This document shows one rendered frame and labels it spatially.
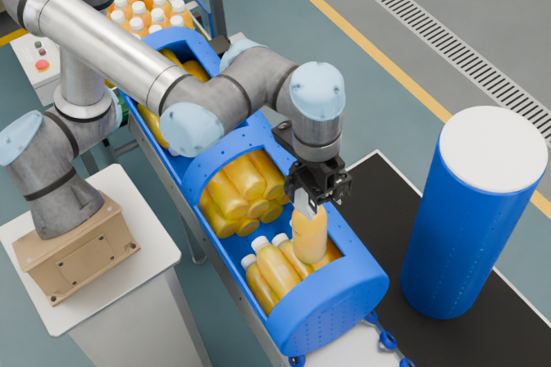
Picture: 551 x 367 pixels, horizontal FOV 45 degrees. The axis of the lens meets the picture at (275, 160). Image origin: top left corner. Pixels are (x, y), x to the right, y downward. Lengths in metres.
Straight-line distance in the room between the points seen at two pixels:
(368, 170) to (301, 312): 1.50
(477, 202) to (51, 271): 1.06
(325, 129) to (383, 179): 1.85
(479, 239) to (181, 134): 1.25
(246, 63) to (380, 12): 2.72
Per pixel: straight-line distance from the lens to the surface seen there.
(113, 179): 1.63
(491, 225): 1.90
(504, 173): 1.78
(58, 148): 1.39
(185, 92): 0.89
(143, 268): 1.49
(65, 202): 1.39
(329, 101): 0.89
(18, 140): 1.37
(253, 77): 0.92
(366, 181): 2.75
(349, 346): 1.63
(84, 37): 0.98
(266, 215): 1.66
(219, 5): 2.44
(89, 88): 1.35
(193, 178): 1.55
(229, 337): 2.63
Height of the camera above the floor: 2.47
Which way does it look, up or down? 56 degrees down
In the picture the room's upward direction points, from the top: 4 degrees counter-clockwise
